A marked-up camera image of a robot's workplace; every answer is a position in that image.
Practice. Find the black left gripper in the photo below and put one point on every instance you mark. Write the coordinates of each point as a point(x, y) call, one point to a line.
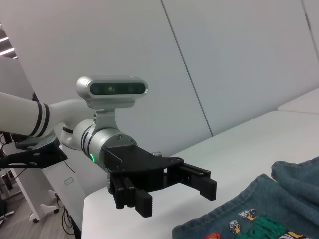
point(139, 164)

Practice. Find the blue denim shorts basketball print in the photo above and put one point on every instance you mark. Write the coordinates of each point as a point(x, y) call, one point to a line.
point(274, 204)

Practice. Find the white and silver left arm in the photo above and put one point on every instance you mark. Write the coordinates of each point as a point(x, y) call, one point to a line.
point(20, 112)

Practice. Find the dark grey flat pad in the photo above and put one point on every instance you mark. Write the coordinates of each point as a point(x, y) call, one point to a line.
point(37, 143)

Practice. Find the ceiling light strip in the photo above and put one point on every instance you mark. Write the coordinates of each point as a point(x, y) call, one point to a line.
point(3, 39)
point(6, 51)

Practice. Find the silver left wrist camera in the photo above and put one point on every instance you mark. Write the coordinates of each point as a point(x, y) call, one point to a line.
point(112, 88)

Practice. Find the white desk frame with casters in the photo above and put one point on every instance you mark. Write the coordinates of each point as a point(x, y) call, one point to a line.
point(48, 207)

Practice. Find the black perforated metal bracket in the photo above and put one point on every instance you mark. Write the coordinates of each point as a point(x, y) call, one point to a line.
point(37, 159)

